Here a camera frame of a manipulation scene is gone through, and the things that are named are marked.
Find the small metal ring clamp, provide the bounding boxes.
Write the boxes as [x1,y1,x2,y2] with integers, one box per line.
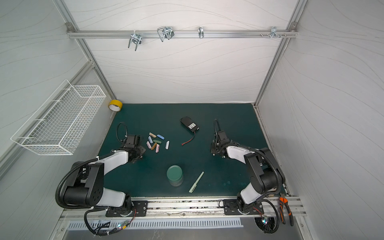
[198,27,204,39]

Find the green lidded round container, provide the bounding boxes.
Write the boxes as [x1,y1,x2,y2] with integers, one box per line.
[167,165,184,187]

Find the metal u-bolt clamp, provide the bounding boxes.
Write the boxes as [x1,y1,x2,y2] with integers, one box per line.
[128,33,142,51]

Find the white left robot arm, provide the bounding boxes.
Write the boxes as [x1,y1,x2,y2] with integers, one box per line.
[55,122,146,212]

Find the aluminium cross rail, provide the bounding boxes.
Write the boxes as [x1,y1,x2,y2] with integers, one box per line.
[67,29,299,39]

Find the brown orange pen cap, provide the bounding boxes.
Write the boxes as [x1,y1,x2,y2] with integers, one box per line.
[151,143,158,151]

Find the yellow tape roll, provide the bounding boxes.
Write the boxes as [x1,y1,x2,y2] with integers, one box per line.
[109,100,123,112]

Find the white wire basket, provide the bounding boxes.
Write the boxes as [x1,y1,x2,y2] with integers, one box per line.
[11,80,106,156]

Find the black battery box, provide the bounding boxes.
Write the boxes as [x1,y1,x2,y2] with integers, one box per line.
[181,117,200,133]

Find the red black wire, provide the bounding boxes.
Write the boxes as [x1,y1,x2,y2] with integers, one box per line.
[181,131,196,147]

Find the light green pen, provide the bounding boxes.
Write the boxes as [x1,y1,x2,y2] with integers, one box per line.
[189,171,205,193]

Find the metal bracket clamp right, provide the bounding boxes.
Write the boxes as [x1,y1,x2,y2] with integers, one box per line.
[260,27,287,39]

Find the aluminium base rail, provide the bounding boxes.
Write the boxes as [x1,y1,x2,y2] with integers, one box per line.
[59,196,307,217]

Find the orange handled pliers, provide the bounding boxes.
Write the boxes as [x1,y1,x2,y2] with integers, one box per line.
[278,191,294,227]

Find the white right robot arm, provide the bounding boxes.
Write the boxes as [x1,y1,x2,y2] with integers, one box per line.
[210,119,286,214]

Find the metal hook clamp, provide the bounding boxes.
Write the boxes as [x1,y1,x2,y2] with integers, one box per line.
[157,26,175,42]

